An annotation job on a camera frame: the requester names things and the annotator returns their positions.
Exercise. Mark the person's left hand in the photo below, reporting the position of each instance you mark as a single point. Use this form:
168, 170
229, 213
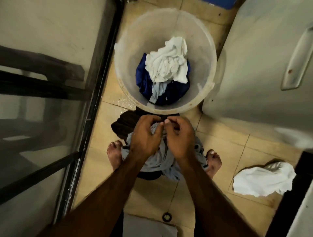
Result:
144, 139

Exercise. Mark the person's right hand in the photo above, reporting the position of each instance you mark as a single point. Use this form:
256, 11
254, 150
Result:
182, 139

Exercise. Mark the black eyelet curtain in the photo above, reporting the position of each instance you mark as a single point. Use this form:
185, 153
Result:
122, 124

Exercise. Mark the grey shirt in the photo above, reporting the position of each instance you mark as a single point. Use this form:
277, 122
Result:
168, 168

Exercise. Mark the blue eyelet curtain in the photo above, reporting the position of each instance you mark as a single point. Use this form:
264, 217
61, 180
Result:
146, 83

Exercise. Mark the large white clothes cloth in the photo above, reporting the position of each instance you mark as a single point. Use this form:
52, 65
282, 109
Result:
261, 180

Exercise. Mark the white washing machine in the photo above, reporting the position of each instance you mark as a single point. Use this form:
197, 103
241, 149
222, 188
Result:
256, 73

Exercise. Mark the translucent white plastic bucket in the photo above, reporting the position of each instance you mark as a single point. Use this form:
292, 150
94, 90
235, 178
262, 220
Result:
137, 31

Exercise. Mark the person's right forearm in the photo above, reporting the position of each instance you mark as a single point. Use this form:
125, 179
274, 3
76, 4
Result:
215, 202

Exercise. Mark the person's left forearm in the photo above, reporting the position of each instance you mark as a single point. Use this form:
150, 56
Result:
97, 202

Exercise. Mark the person's left foot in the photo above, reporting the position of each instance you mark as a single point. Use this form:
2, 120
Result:
114, 156

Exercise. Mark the dark wooden furniture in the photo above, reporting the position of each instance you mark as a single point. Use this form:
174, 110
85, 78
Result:
36, 80

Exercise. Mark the white appliance with blue base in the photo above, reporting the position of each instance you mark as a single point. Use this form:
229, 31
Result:
220, 3

